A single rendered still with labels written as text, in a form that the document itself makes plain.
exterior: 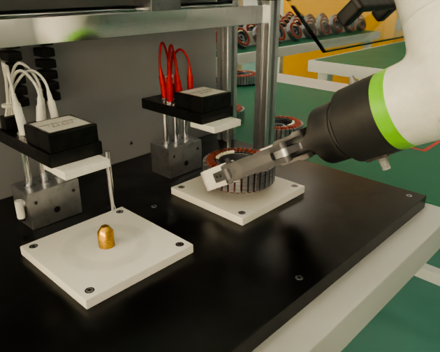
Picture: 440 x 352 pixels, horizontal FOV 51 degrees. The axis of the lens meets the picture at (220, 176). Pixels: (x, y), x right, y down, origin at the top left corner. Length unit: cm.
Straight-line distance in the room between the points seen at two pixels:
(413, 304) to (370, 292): 129
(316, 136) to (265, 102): 33
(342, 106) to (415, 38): 10
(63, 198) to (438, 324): 142
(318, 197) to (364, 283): 19
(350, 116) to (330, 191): 25
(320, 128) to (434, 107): 14
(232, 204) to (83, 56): 35
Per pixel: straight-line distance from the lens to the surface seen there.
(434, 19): 50
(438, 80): 47
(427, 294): 194
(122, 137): 87
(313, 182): 78
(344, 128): 53
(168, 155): 77
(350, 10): 60
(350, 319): 55
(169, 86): 74
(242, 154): 74
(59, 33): 60
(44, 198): 66
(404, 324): 177
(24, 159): 66
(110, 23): 64
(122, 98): 85
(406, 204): 75
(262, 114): 88
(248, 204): 67
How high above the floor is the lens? 108
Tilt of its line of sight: 23 degrees down
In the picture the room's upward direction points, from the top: straight up
